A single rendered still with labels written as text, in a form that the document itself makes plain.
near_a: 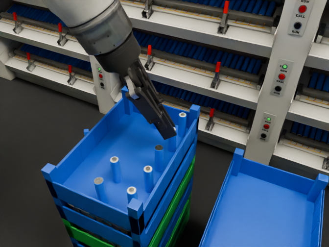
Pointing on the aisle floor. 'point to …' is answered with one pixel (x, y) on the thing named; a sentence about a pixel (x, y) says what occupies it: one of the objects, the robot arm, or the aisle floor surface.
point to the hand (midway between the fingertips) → (163, 121)
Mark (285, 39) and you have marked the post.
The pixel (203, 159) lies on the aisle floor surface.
